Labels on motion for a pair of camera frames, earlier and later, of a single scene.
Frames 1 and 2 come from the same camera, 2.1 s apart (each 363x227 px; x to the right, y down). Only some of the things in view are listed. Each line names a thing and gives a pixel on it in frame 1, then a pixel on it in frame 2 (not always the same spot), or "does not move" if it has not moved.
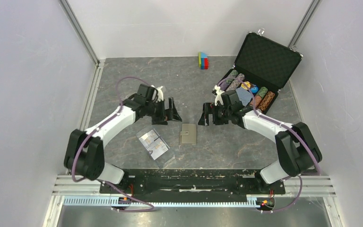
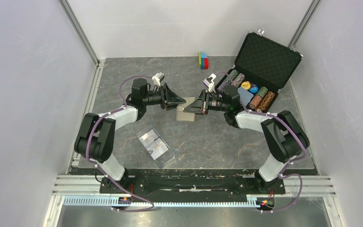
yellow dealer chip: x=248 y=84 does not move
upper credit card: x=148 y=138 does not move
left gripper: x=162 y=118 to x=169 y=100
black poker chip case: x=262 y=66 does not move
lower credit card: x=158 y=148 does not move
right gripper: x=207 y=109 to x=196 y=106
